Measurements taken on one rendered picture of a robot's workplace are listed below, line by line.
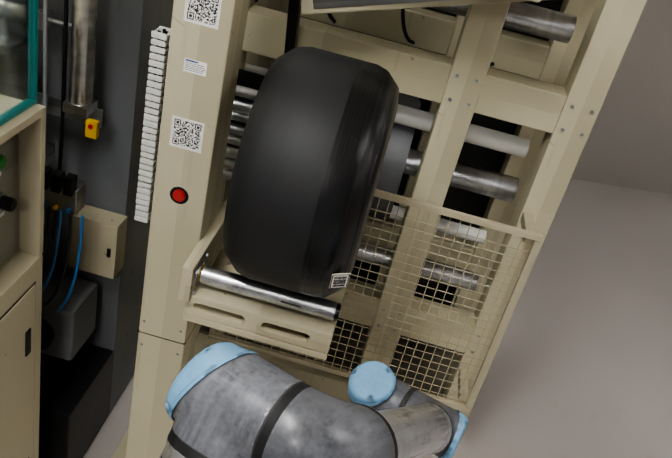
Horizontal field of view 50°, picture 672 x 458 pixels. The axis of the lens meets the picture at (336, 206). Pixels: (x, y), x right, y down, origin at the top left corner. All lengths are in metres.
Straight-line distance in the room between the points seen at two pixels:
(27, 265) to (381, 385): 0.84
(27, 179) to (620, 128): 4.22
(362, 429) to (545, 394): 2.39
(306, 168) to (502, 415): 1.82
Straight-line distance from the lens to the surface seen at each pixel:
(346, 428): 0.86
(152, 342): 2.02
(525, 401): 3.15
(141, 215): 1.82
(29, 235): 1.76
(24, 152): 1.66
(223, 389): 0.87
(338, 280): 1.55
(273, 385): 0.87
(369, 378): 1.41
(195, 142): 1.66
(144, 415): 2.21
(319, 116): 1.46
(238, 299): 1.76
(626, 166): 5.43
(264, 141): 1.45
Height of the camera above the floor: 1.94
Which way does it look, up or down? 29 degrees down
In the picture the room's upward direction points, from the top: 14 degrees clockwise
